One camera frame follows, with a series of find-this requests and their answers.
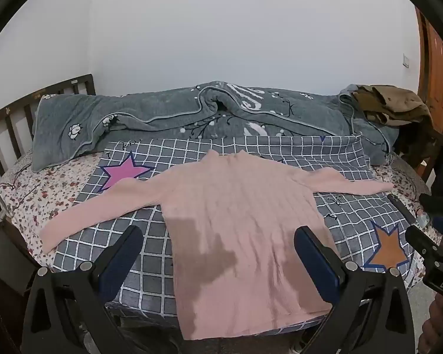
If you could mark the brown jacket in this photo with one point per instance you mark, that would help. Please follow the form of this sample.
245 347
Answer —
398 99

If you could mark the person's right hand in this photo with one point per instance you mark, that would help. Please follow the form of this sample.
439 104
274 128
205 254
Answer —
441 328

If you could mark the wooden door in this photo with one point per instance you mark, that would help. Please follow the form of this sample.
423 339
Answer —
437 73

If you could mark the black remote control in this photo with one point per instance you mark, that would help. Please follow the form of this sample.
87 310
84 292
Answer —
400 207

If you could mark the grey-green floral blanket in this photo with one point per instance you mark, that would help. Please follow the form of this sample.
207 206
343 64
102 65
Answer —
151 110

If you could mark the white wall switch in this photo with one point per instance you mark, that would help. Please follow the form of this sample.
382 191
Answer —
406 60

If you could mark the dark wooden headboard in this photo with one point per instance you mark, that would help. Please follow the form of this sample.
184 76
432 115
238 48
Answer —
77 83

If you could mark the grey checked star-print quilt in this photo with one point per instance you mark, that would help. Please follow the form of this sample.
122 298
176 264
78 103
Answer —
147 228

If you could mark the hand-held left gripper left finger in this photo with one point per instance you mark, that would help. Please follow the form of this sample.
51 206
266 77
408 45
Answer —
122 261

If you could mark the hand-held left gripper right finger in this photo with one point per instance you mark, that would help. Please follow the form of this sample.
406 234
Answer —
317 265

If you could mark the wooden chair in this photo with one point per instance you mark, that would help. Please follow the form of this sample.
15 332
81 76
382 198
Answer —
426 162

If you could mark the pink knit sweater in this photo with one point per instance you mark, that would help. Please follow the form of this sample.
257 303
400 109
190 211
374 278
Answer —
243 210

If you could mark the floral bed sheet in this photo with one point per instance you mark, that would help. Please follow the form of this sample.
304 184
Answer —
48 191

